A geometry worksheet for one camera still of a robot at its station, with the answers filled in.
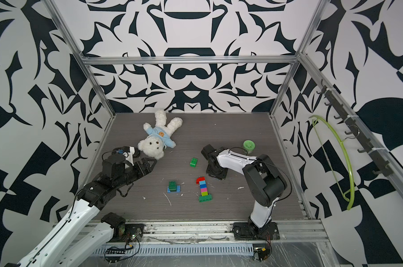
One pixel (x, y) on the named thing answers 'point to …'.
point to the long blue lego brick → (178, 189)
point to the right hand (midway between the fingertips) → (213, 173)
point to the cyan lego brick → (202, 182)
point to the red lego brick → (200, 179)
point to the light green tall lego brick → (193, 162)
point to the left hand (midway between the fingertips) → (151, 160)
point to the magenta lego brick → (204, 189)
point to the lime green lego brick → (204, 193)
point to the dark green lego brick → (172, 186)
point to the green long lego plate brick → (201, 198)
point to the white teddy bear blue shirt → (156, 139)
